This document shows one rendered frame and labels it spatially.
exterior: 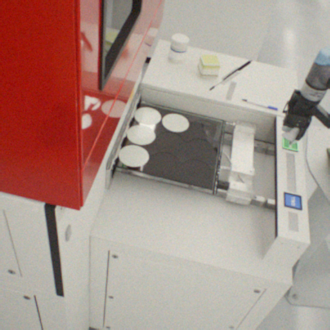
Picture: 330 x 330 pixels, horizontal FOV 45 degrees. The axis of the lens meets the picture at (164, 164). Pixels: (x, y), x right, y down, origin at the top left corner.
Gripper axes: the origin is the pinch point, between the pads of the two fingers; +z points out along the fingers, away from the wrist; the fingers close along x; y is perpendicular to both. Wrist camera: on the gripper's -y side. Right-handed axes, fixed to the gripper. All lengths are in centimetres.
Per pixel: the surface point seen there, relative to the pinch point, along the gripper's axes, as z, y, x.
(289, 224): 2.0, 1.6, 34.7
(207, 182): 7.7, 26.7, 21.1
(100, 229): 16, 56, 43
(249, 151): 9.7, 12.7, -0.9
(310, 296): 96, -46, 2
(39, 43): -60, 59, 66
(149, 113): 8, 52, -6
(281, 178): 1.6, 3.8, 17.4
